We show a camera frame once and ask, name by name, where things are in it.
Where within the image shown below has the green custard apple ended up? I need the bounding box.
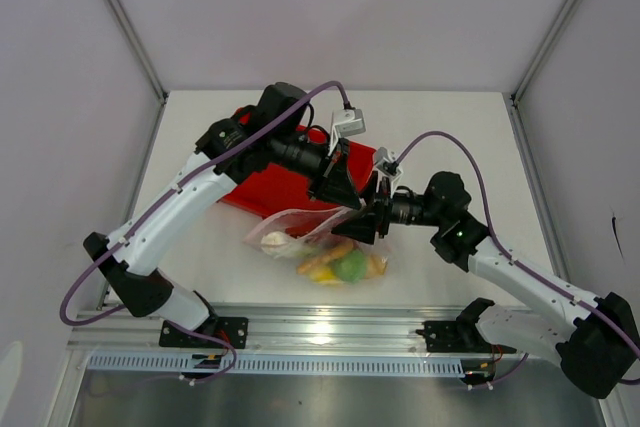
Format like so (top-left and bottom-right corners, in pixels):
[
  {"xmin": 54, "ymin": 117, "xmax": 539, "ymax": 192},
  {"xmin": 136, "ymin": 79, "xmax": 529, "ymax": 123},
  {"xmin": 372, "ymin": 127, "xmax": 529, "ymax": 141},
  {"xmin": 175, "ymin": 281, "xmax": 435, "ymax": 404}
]
[{"xmin": 331, "ymin": 250, "xmax": 368, "ymax": 283}]

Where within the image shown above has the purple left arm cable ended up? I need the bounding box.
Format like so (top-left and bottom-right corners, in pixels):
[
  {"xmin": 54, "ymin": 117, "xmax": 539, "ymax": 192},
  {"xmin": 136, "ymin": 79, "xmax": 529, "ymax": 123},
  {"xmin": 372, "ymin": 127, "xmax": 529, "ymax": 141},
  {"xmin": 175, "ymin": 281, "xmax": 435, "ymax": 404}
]
[{"xmin": 58, "ymin": 79, "xmax": 351, "ymax": 386}]

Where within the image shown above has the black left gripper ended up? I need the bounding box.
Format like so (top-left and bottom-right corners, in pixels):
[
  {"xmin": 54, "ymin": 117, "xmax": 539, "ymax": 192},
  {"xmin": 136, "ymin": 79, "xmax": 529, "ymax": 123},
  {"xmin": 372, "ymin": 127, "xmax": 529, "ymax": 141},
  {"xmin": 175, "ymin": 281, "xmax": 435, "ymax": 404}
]
[{"xmin": 271, "ymin": 131, "xmax": 362, "ymax": 210}]

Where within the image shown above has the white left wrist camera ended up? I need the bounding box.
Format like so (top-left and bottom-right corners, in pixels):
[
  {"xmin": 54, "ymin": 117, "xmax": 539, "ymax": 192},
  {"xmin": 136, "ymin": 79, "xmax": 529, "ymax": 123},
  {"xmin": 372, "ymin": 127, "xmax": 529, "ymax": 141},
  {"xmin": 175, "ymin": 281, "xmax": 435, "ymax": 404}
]
[{"xmin": 328, "ymin": 108, "xmax": 366, "ymax": 156}]

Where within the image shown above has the red plastic tray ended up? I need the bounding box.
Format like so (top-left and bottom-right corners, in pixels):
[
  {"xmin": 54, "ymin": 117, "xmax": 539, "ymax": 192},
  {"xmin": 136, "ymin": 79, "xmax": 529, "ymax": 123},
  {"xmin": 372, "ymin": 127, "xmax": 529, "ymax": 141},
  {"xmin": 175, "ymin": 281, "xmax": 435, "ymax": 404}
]
[{"xmin": 217, "ymin": 105, "xmax": 379, "ymax": 221}]

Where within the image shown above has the yellow ginger root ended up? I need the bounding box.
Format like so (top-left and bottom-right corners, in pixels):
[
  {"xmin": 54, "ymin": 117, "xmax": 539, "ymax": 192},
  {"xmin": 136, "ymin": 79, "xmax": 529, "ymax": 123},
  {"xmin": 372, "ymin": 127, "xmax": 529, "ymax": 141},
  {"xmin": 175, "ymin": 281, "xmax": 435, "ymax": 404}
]
[{"xmin": 296, "ymin": 240, "xmax": 354, "ymax": 278}]

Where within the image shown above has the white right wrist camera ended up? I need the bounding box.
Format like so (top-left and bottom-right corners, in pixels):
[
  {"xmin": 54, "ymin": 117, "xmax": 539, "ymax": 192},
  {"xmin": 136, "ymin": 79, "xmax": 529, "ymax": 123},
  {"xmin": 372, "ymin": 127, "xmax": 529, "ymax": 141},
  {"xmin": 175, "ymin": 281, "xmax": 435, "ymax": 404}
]
[{"xmin": 373, "ymin": 147, "xmax": 403, "ymax": 190}]

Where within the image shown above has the green white leek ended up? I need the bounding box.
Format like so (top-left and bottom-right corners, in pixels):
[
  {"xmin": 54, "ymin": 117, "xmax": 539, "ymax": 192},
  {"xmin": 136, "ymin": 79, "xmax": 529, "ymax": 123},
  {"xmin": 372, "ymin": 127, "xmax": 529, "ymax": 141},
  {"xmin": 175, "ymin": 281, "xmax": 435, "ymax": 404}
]
[{"xmin": 259, "ymin": 231, "xmax": 321, "ymax": 259}]

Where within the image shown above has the left aluminium frame post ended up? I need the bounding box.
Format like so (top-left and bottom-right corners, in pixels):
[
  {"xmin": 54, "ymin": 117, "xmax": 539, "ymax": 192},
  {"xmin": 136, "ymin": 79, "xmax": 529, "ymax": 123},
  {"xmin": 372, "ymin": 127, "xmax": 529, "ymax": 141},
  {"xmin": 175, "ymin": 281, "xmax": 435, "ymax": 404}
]
[{"xmin": 77, "ymin": 0, "xmax": 168, "ymax": 103}]

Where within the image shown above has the clear zip top bag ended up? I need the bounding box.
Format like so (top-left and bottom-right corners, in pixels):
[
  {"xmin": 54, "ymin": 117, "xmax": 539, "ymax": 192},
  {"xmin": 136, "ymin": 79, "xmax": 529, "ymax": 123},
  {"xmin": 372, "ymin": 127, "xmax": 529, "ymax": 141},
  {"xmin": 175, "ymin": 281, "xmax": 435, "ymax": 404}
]
[{"xmin": 244, "ymin": 207, "xmax": 390, "ymax": 285}]

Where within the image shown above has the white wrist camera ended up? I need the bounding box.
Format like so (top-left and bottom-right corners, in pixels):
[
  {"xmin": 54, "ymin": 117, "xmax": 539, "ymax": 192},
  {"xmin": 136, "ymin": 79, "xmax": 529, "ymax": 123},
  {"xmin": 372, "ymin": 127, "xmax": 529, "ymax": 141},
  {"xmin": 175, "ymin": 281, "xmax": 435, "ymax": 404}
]
[
  {"xmin": 328, "ymin": 108, "xmax": 366, "ymax": 156},
  {"xmin": 373, "ymin": 147, "xmax": 403, "ymax": 190}
]

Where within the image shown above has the white slotted cable duct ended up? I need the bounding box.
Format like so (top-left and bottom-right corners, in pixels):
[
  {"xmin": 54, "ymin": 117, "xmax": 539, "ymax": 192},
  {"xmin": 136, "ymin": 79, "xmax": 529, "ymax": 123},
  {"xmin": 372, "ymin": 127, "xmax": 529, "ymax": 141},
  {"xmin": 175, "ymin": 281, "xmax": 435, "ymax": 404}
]
[{"xmin": 87, "ymin": 351, "xmax": 465, "ymax": 378}]

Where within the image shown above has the right aluminium frame post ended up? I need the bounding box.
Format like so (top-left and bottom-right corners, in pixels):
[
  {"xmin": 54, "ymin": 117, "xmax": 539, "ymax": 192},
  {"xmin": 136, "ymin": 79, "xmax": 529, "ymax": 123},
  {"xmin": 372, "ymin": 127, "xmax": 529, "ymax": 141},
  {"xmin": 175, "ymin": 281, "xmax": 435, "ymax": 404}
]
[{"xmin": 510, "ymin": 0, "xmax": 614, "ymax": 103}]

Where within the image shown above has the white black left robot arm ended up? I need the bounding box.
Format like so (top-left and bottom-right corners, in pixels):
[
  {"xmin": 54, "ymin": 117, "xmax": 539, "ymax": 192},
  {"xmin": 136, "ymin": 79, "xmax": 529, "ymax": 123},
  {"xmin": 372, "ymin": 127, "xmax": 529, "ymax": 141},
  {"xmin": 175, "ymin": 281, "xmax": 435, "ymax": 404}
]
[{"xmin": 84, "ymin": 82, "xmax": 366, "ymax": 347}]

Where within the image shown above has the aluminium frame post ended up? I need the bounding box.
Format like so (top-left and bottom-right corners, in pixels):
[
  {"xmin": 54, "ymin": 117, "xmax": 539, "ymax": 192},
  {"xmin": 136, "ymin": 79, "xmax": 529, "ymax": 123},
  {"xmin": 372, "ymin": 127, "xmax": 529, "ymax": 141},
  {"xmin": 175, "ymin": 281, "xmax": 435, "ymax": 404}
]
[
  {"xmin": 510, "ymin": 0, "xmax": 614, "ymax": 103},
  {"xmin": 77, "ymin": 0, "xmax": 168, "ymax": 103}
]

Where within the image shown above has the yellow lemon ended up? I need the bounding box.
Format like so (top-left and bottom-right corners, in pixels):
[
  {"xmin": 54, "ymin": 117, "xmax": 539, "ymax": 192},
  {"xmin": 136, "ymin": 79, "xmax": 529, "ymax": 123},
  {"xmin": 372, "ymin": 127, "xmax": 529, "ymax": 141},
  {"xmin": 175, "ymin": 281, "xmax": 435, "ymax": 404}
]
[{"xmin": 310, "ymin": 269, "xmax": 342, "ymax": 285}]

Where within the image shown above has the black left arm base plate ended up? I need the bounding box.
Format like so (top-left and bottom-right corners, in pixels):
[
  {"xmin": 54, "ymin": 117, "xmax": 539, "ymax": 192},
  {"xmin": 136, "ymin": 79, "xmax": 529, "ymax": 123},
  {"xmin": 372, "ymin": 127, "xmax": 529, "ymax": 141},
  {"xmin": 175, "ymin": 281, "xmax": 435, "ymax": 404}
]
[{"xmin": 159, "ymin": 317, "xmax": 249, "ymax": 349}]

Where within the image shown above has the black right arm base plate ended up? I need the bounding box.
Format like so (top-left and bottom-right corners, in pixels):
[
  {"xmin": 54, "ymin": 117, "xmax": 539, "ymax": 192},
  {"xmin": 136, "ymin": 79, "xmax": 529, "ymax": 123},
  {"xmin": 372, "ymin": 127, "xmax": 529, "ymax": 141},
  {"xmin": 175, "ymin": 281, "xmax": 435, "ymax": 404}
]
[{"xmin": 415, "ymin": 320, "xmax": 498, "ymax": 354}]

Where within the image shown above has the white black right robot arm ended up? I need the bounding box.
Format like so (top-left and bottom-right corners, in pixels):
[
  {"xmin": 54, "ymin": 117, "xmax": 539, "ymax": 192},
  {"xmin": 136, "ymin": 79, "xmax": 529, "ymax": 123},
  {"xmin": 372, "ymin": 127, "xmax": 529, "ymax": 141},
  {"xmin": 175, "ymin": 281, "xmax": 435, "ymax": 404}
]
[{"xmin": 332, "ymin": 171, "xmax": 639, "ymax": 399}]

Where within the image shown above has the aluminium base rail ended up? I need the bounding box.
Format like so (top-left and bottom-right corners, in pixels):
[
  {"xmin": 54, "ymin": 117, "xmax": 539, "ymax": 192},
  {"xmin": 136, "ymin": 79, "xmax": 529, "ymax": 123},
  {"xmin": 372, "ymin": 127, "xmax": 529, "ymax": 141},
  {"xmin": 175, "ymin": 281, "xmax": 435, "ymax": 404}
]
[{"xmin": 67, "ymin": 302, "xmax": 566, "ymax": 359}]

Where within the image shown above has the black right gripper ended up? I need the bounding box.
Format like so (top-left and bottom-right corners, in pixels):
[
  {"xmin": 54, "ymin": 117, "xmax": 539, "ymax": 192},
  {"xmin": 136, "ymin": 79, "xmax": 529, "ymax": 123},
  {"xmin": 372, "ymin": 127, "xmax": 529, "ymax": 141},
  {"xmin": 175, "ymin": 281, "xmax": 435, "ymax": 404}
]
[{"xmin": 331, "ymin": 172, "xmax": 445, "ymax": 246}]

